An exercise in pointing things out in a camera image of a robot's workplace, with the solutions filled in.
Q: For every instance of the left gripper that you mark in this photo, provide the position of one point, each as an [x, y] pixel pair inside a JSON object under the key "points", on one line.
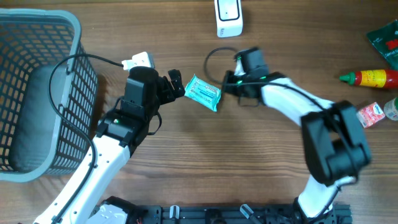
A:
{"points": [[165, 84]]}

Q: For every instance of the green white package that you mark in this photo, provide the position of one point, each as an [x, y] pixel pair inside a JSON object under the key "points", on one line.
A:
{"points": [[384, 40]]}

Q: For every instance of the grey plastic mesh basket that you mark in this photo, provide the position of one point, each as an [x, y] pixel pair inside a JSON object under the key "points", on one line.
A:
{"points": [[48, 94]]}

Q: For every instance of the red yellow sauce bottle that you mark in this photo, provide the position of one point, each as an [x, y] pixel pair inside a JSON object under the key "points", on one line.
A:
{"points": [[371, 78]]}

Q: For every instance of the white barcode scanner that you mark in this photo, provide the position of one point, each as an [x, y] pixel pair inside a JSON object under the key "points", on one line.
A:
{"points": [[229, 18]]}

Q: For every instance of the small red white box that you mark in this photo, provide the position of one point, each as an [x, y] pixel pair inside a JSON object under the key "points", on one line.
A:
{"points": [[370, 115]]}

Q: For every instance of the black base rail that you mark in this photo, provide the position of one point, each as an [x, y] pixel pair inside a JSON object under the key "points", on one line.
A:
{"points": [[282, 213]]}

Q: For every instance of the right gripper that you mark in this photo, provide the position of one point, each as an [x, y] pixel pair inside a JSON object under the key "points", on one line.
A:
{"points": [[229, 83]]}

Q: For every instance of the green lid jar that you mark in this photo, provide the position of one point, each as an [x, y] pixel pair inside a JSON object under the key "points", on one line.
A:
{"points": [[390, 109]]}

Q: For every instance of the teal white tissue pack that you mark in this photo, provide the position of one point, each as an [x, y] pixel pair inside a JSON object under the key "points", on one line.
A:
{"points": [[203, 93]]}

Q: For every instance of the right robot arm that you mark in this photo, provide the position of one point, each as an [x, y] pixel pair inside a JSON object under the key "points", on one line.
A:
{"points": [[334, 142]]}

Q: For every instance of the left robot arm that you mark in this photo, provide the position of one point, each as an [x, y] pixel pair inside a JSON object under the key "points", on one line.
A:
{"points": [[119, 133]]}

